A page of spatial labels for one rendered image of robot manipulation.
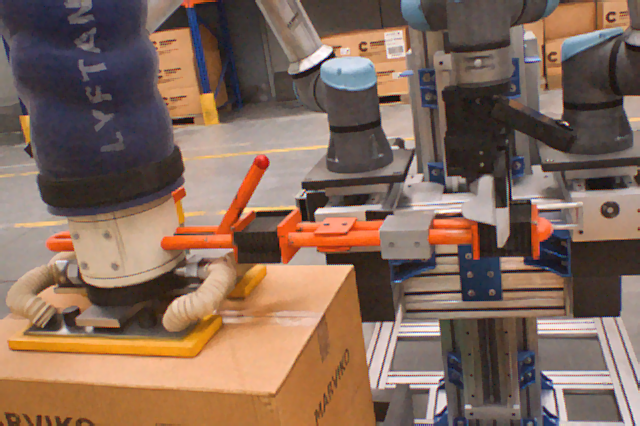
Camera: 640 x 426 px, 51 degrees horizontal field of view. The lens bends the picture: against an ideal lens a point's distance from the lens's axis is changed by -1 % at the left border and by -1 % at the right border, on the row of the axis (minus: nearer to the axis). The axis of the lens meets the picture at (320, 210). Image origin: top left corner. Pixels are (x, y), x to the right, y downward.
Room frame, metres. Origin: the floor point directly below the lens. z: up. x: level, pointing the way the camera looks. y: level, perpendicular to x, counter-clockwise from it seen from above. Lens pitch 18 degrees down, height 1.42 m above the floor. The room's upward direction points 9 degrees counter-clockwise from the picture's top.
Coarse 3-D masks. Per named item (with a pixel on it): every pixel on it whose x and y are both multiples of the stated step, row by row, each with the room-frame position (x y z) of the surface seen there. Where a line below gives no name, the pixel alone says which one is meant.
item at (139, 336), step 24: (72, 312) 0.98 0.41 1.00; (144, 312) 0.94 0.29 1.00; (24, 336) 0.98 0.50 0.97; (48, 336) 0.97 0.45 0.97; (72, 336) 0.95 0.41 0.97; (96, 336) 0.94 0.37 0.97; (120, 336) 0.92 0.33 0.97; (144, 336) 0.91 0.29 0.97; (168, 336) 0.90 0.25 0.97; (192, 336) 0.89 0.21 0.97
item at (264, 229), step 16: (240, 224) 0.97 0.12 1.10; (256, 224) 0.98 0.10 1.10; (272, 224) 0.97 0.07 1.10; (288, 224) 0.94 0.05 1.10; (240, 240) 0.93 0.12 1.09; (256, 240) 0.92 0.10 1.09; (272, 240) 0.92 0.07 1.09; (240, 256) 0.93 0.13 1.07; (256, 256) 0.93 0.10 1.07; (272, 256) 0.92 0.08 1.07; (288, 256) 0.93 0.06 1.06
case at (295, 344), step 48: (288, 288) 1.06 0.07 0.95; (336, 288) 1.03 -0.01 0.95; (0, 336) 1.04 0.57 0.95; (240, 336) 0.91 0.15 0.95; (288, 336) 0.89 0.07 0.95; (336, 336) 0.98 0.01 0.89; (0, 384) 0.90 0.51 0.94; (48, 384) 0.87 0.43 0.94; (96, 384) 0.84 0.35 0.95; (144, 384) 0.81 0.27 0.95; (192, 384) 0.79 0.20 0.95; (240, 384) 0.78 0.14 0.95; (288, 384) 0.79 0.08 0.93; (336, 384) 0.95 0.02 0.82
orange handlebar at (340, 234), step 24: (48, 240) 1.09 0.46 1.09; (168, 240) 1.00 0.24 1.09; (192, 240) 0.98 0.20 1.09; (216, 240) 0.97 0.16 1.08; (288, 240) 0.93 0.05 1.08; (312, 240) 0.91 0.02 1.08; (336, 240) 0.90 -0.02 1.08; (360, 240) 0.89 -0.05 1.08; (432, 240) 0.86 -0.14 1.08; (456, 240) 0.84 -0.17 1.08
